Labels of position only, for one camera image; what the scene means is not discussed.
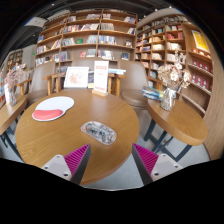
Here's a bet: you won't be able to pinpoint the dark blue standing book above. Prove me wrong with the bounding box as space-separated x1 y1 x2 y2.
87 71 95 89

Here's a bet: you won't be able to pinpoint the colourful book stack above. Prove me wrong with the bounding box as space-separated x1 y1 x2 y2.
141 85 165 102

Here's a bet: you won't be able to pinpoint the curved wooden bookshelf unit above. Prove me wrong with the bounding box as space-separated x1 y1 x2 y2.
134 13 214 116

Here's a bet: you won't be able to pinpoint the colourful book display rack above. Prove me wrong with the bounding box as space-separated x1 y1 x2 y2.
0 68 8 109

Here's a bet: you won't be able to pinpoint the glass vase pink dried flowers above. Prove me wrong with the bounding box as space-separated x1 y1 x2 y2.
3 63 28 107

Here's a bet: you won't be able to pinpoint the white framed picture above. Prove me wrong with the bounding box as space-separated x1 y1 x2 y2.
63 66 90 90

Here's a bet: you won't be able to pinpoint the round wooden side table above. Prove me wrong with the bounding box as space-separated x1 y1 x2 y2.
143 98 209 163
0 94 28 158

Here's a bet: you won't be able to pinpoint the white hanging ceiling panel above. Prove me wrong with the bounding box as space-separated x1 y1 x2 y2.
23 15 48 28

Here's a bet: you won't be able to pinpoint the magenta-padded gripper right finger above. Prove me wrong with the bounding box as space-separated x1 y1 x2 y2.
131 143 184 186

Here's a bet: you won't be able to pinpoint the glass vase beige dried flowers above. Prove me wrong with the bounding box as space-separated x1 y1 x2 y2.
157 51 193 112

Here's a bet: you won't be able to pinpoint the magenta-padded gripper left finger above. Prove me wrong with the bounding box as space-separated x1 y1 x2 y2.
40 143 92 186

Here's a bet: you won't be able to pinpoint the white red sign wooden base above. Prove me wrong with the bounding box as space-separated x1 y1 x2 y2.
92 60 110 98

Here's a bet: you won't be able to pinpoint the teal book stack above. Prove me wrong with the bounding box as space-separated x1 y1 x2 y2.
108 68 127 76

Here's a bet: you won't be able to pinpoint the white mouse pad red rest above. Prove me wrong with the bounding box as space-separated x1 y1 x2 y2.
31 96 75 122

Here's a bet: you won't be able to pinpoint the distant wooden bookshelf unit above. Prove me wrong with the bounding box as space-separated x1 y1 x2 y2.
6 49 24 73

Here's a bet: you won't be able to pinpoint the taupe wooden-armed armchair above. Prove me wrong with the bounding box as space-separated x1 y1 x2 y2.
16 61 58 106
117 59 158 109
42 57 126 98

